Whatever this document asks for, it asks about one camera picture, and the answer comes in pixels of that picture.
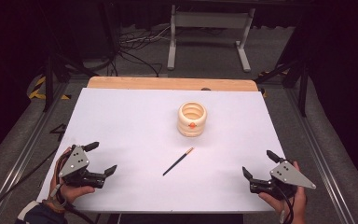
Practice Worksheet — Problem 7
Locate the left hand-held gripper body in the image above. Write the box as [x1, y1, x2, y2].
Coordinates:
[58, 144, 107, 189]

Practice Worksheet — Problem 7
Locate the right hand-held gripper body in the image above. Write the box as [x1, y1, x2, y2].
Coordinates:
[249, 160, 317, 201]

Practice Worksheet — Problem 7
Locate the dark pencil with tan end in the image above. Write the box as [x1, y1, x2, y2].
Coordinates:
[162, 147, 195, 177]

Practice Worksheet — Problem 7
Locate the cream ribbed pen holder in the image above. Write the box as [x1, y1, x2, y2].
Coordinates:
[176, 101, 208, 138]

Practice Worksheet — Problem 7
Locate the person's right hand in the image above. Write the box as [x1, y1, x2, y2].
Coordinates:
[257, 161, 308, 224]

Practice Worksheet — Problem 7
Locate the person's left hand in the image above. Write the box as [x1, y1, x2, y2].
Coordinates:
[47, 147, 96, 205]

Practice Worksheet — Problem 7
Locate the white board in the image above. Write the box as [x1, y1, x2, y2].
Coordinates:
[36, 87, 286, 214]

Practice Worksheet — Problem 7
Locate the black tripod stand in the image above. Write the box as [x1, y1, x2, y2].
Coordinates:
[254, 18, 312, 119]
[41, 50, 101, 113]

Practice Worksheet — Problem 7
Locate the wooden table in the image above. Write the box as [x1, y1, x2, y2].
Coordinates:
[87, 76, 259, 92]

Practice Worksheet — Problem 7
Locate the white metal stand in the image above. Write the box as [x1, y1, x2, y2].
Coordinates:
[166, 4, 256, 74]

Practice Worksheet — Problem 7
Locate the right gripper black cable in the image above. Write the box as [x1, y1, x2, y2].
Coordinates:
[274, 186, 296, 224]

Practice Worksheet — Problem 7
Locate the black triangular bracket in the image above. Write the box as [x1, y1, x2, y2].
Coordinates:
[48, 122, 68, 143]

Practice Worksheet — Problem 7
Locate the aluminium rail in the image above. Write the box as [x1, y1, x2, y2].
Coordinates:
[283, 88, 358, 224]
[0, 81, 70, 224]

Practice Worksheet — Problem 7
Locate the brown wrist strap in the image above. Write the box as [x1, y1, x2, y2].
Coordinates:
[41, 198, 68, 215]

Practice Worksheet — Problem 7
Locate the long black floor cable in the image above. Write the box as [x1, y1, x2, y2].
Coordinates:
[0, 146, 61, 223]

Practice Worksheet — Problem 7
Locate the bundle of floor cables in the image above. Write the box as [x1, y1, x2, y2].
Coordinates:
[114, 25, 172, 78]

